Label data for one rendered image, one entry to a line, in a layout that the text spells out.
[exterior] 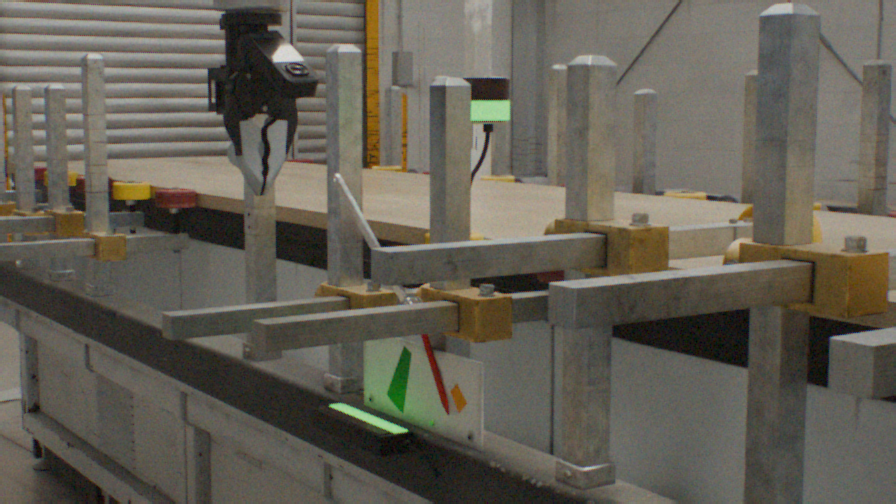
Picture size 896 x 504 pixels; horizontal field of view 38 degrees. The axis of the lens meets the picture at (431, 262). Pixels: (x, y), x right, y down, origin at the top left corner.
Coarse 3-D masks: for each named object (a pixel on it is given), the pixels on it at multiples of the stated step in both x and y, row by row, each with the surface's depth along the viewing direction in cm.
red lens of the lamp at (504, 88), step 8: (472, 80) 148; (480, 80) 148; (488, 80) 148; (496, 80) 148; (504, 80) 149; (472, 88) 148; (480, 88) 148; (488, 88) 148; (496, 88) 148; (504, 88) 149; (472, 96) 149; (480, 96) 148; (488, 96) 148; (496, 96) 149; (504, 96) 149
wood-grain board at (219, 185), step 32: (128, 160) 391; (160, 160) 391; (192, 160) 391; (224, 160) 391; (224, 192) 260; (288, 192) 260; (320, 192) 260; (384, 192) 260; (416, 192) 260; (480, 192) 260; (512, 192) 260; (544, 192) 260; (320, 224) 217; (384, 224) 200; (416, 224) 195; (480, 224) 195; (512, 224) 195; (544, 224) 195; (672, 224) 195; (832, 224) 195; (864, 224) 195; (864, 320) 125
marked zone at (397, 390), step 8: (408, 352) 155; (400, 360) 157; (408, 360) 156; (400, 368) 157; (408, 368) 156; (400, 376) 157; (408, 376) 156; (392, 384) 159; (400, 384) 158; (392, 392) 159; (400, 392) 158; (392, 400) 159; (400, 400) 158; (400, 408) 158
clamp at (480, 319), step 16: (432, 288) 151; (464, 288) 150; (464, 304) 145; (480, 304) 143; (496, 304) 144; (464, 320) 145; (480, 320) 143; (496, 320) 144; (464, 336) 145; (480, 336) 143; (496, 336) 145
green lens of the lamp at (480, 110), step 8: (472, 104) 149; (480, 104) 148; (488, 104) 148; (496, 104) 149; (504, 104) 149; (472, 112) 149; (480, 112) 148; (488, 112) 148; (496, 112) 149; (504, 112) 150
